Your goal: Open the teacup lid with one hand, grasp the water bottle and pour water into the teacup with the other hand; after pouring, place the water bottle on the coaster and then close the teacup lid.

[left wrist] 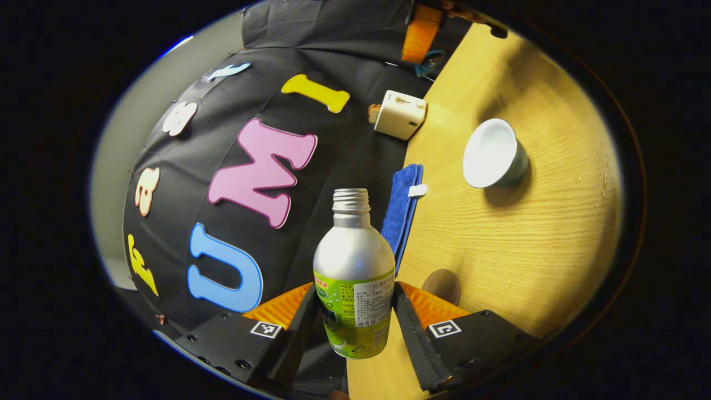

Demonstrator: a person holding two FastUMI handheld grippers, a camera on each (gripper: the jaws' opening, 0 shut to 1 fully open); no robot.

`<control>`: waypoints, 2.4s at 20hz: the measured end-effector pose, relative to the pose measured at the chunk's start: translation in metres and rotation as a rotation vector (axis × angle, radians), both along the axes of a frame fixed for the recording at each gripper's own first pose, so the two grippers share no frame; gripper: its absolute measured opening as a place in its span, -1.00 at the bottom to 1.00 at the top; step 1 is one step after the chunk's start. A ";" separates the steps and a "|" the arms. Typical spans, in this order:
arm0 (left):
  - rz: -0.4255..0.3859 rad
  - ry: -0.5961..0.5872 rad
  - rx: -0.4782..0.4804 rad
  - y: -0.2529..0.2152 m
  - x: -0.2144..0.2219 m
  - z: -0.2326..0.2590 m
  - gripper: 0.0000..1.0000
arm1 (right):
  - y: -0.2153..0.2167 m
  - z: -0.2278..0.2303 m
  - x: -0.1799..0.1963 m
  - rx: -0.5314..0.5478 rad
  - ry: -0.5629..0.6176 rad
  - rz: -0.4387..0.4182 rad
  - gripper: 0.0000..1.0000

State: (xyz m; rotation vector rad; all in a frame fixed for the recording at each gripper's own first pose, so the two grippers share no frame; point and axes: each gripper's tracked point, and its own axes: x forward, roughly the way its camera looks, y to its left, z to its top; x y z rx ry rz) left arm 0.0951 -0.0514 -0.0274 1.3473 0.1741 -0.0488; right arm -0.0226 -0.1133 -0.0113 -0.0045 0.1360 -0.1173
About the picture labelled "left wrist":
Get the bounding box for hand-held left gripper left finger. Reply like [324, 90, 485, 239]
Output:
[174, 282, 318, 387]

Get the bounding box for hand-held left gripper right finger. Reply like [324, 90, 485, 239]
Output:
[392, 281, 542, 392]

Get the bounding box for blue teacup lid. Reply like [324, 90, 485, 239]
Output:
[413, 49, 447, 78]

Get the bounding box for brown round coaster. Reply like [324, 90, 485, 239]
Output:
[421, 269, 462, 306]

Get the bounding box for silver water bottle green label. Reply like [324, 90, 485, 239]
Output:
[313, 188, 396, 359]

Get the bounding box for white teacup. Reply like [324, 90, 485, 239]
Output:
[463, 118, 530, 189]

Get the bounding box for white toaster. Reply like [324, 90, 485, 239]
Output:
[373, 90, 428, 141]

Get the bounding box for blue folded towel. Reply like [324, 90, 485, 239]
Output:
[380, 163, 428, 273]

